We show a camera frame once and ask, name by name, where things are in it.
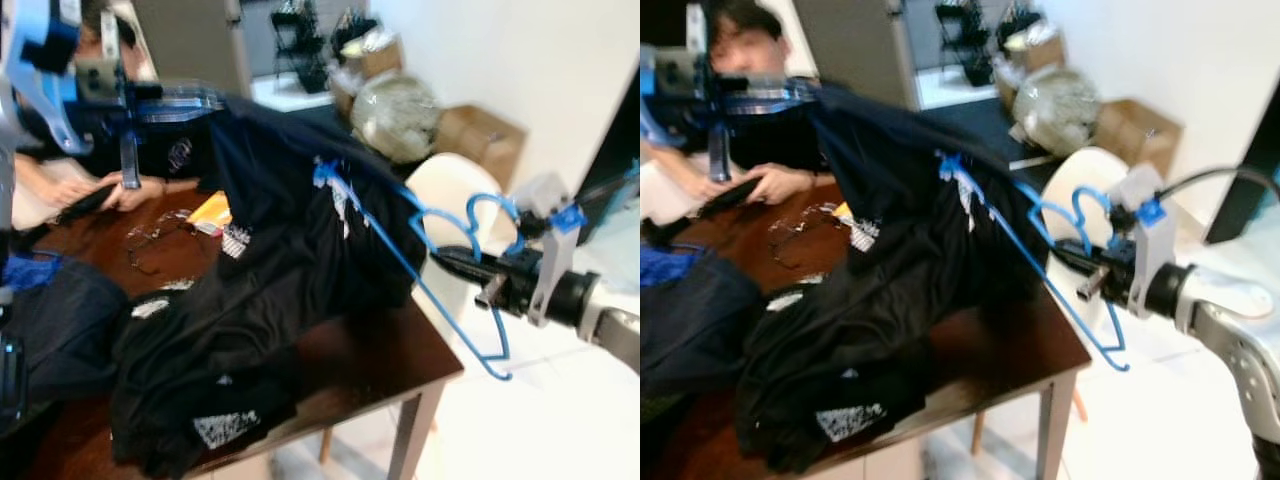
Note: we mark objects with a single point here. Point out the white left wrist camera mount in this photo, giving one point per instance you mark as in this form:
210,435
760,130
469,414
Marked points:
660,110
45,115

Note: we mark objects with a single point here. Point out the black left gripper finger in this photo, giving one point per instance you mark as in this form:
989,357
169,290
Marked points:
180,96
180,115
770,89
770,106

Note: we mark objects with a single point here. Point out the black smartphone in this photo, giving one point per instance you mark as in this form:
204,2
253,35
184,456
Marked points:
735,198
85,205

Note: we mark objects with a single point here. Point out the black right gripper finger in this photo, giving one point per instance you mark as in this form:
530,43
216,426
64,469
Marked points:
1095,268
480,276
480,258
1095,251

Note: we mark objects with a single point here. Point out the blue plastic hanger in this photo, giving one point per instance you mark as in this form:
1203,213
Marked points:
325,173
950,168

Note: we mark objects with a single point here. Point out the yellow paper packet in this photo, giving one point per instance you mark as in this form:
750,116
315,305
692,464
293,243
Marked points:
845,212
210,212

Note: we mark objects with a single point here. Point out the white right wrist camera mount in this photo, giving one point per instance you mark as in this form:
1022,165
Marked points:
1140,190
545,195

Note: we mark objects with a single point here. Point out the cardboard box with plastic wrap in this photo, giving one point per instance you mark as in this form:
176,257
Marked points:
380,60
1045,50

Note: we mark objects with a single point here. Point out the grey cabinet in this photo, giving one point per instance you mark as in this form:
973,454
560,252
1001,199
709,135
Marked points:
855,45
190,40

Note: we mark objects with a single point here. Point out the open cardboard box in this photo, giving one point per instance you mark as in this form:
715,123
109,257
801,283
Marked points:
1135,130
480,140

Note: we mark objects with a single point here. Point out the black T-shirt with teal print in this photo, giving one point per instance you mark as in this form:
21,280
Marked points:
900,200
280,200

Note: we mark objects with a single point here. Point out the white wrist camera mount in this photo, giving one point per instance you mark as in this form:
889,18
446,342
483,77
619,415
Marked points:
545,195
1140,190
45,115
660,110

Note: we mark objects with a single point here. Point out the white plastic chair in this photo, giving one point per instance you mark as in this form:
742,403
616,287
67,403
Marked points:
1085,175
450,180

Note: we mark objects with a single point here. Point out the black T-shirt with white print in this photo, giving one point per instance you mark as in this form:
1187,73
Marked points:
200,400
800,420

